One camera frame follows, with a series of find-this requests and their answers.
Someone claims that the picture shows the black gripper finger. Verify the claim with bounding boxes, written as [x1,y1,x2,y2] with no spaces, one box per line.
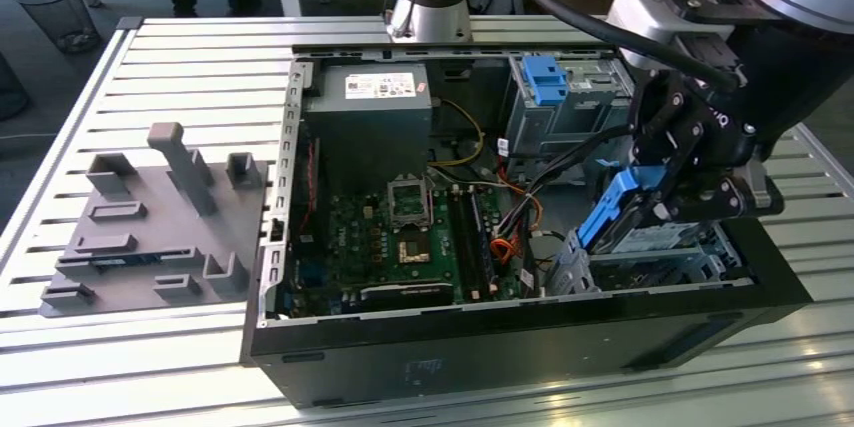
[657,165,786,223]
[630,74,709,168]

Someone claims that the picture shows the hard disk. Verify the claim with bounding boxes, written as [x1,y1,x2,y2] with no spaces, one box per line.
[577,166,709,256]

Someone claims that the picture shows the multicoloured power wire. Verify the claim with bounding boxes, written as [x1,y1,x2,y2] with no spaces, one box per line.
[490,191,546,264]

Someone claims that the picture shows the metal disk bay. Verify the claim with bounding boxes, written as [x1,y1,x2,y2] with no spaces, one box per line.
[557,224,756,296]

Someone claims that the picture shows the black RAM slot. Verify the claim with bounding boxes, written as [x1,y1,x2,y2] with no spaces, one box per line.
[447,184,483,301]

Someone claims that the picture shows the metal drive cage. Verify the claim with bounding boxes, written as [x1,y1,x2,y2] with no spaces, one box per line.
[503,54,642,178]

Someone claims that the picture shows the blue drive latch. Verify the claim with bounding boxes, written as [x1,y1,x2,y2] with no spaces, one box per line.
[522,55,570,107]

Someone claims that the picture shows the metal socket cover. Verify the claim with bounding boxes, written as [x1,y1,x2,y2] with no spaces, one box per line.
[386,174,435,231]

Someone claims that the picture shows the grey power supply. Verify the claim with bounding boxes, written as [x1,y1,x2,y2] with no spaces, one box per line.
[303,64,435,183]

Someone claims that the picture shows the CPU socket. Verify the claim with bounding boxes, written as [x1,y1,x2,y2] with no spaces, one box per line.
[398,240,433,264]

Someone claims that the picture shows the black PC case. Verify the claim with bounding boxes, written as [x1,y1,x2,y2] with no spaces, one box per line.
[239,41,816,411]

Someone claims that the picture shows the black graphics card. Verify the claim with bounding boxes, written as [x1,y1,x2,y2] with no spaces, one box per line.
[359,282,455,311]

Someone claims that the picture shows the green motherboard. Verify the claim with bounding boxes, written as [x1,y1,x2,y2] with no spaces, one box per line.
[286,166,529,318]

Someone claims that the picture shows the grey parts rack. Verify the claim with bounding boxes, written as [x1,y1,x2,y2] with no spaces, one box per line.
[39,121,268,318]

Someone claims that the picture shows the black mesh wastebasket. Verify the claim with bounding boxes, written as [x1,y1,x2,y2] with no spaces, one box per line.
[12,0,106,53]

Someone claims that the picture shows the black data wire blue plug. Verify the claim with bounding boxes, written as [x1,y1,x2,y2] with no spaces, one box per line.
[593,158,629,183]

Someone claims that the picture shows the black cable bundle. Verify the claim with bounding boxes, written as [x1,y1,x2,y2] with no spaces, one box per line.
[503,124,635,193]

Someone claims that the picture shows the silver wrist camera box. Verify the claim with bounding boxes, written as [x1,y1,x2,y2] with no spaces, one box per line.
[605,0,746,73]

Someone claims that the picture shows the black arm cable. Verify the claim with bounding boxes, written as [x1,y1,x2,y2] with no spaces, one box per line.
[503,0,746,91]

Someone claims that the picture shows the yellow wires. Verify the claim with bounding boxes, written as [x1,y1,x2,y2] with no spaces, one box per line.
[426,98,487,168]

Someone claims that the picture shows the red black twisted wire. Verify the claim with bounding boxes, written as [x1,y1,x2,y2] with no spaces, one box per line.
[299,139,323,246]

